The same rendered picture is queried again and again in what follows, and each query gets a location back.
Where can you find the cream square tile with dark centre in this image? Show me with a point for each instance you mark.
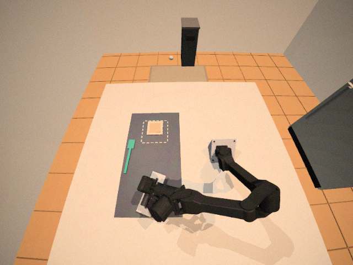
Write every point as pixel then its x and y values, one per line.
pixel 155 128

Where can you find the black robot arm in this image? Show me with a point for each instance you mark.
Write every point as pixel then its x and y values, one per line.
pixel 263 200

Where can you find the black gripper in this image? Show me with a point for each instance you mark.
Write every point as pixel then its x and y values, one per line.
pixel 147 186

